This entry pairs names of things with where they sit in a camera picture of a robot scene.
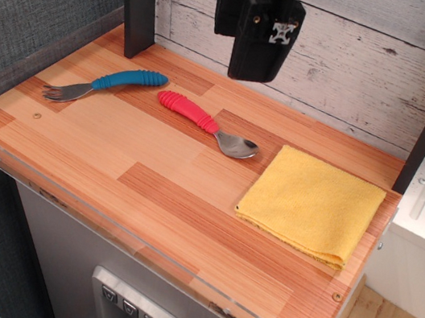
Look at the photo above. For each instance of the blue handled fork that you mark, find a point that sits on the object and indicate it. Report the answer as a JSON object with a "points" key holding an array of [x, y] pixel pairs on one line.
{"points": [[73, 92]]}

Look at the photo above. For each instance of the yellow folded napkin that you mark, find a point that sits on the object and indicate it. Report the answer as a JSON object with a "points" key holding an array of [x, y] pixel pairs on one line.
{"points": [[312, 206]]}

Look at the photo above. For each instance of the clear acrylic edge guard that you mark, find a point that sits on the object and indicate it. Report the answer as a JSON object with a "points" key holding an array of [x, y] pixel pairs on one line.
{"points": [[232, 269]]}

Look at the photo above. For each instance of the grey toy fridge front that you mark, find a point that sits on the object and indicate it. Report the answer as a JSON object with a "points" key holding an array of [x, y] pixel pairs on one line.
{"points": [[69, 252]]}

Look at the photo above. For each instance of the silver dispenser panel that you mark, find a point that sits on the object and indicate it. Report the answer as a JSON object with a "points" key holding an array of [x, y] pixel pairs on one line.
{"points": [[114, 298]]}

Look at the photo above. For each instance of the dark left shelf post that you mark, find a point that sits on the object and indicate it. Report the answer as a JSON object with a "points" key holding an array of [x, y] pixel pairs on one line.
{"points": [[139, 25]]}

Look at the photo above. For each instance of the red handled spoon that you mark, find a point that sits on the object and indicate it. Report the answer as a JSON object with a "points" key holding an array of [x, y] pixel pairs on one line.
{"points": [[231, 145]]}

